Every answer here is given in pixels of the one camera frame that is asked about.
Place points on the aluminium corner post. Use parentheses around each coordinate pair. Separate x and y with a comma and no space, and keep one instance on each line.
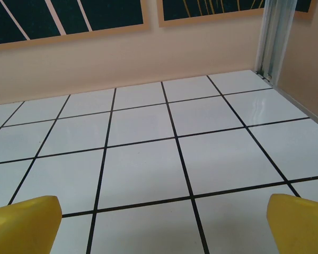
(273,39)

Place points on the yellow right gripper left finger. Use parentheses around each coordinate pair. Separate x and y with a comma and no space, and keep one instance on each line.
(24,227)

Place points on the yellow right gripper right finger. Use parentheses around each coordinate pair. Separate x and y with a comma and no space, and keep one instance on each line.
(299,227)

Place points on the wall panel with flower drawing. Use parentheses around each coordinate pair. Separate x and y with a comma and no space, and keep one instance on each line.
(42,16)

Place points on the aluminium table edge rail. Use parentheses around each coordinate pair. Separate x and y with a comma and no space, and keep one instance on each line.
(294,101)

